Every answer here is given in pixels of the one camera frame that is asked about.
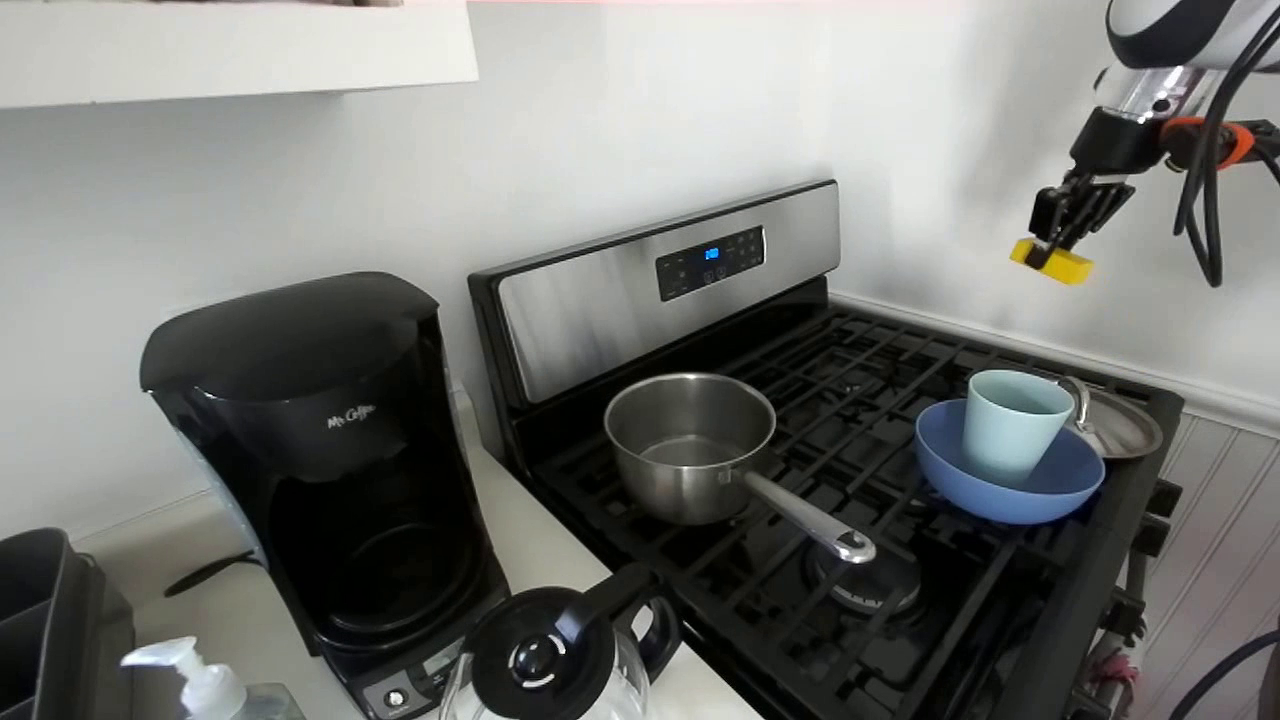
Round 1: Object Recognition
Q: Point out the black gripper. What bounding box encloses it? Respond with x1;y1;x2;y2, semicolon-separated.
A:
1028;107;1164;247

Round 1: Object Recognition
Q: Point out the yellow block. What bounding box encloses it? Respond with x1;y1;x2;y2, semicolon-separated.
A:
1012;236;1093;289

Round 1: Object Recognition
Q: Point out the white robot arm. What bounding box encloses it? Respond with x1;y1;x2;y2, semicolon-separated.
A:
1017;0;1280;278

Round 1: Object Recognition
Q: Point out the stainless gas stove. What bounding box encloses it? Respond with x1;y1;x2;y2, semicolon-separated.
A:
472;182;1176;720

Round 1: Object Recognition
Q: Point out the light teal cup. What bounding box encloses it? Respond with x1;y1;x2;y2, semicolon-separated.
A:
963;368;1076;486

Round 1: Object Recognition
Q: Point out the blue bowl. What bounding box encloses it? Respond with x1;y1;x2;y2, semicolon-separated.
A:
916;402;1110;526

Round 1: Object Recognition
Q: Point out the steel saucepan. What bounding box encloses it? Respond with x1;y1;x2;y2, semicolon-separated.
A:
606;373;880;570

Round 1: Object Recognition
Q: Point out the glass coffee carafe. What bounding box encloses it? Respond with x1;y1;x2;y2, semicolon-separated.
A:
440;570;679;720

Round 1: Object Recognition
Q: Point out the black coffee maker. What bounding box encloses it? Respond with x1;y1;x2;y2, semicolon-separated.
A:
142;271;507;720

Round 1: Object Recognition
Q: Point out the soap dispenser bottle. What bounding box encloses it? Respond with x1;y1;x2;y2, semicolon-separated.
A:
124;636;305;720

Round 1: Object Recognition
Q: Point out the black dish rack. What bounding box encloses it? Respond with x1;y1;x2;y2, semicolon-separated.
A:
0;529;137;720

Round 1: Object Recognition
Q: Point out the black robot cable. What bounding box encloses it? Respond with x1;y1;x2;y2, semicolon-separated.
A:
1156;3;1280;294

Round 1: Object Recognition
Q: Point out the white wall cabinet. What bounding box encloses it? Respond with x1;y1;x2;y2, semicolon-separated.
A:
0;0;479;107

